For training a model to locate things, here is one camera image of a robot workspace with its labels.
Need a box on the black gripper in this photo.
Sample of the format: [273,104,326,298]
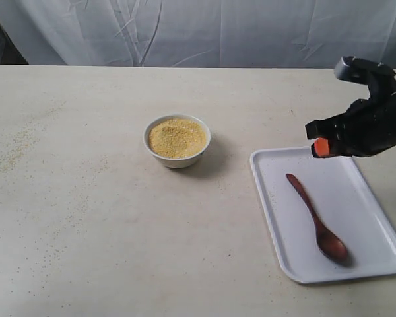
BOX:
[305,93,396,157]

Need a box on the white backdrop curtain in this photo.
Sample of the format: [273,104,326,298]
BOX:
[0,1,396,68]

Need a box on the white ceramic bowl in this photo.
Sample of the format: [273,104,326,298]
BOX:
[143,114,211,169]

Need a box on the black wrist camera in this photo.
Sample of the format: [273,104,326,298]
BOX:
[334,56,396,103]

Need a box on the brown wooden spoon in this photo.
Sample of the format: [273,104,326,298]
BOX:
[285,173,350,264]

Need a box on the white plastic tray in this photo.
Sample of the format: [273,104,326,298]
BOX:
[250,147,396,283]

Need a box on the yellow-tan granular powder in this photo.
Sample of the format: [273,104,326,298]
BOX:
[148,118,207,159]

